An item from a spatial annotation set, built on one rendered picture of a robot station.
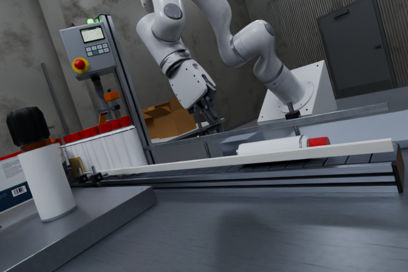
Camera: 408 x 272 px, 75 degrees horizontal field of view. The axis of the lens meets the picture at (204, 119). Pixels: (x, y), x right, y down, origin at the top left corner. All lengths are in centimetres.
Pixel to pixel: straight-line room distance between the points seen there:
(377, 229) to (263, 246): 16
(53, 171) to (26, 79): 471
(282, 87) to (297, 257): 89
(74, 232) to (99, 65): 68
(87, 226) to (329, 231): 48
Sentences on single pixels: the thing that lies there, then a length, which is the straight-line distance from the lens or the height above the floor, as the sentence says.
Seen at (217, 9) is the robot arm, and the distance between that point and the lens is 108.
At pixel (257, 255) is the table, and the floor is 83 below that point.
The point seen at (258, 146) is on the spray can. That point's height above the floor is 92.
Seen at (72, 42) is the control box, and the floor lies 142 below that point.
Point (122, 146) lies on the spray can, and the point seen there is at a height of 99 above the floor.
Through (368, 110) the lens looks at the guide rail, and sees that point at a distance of 59.
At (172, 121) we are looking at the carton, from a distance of 269.
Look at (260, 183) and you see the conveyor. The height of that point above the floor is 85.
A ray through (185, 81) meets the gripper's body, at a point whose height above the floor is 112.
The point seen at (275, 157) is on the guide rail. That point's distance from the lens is 59.
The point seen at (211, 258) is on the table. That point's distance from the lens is 46.
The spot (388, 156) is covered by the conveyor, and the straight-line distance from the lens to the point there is 55.
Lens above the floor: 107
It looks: 4 degrees down
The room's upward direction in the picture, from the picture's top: 17 degrees counter-clockwise
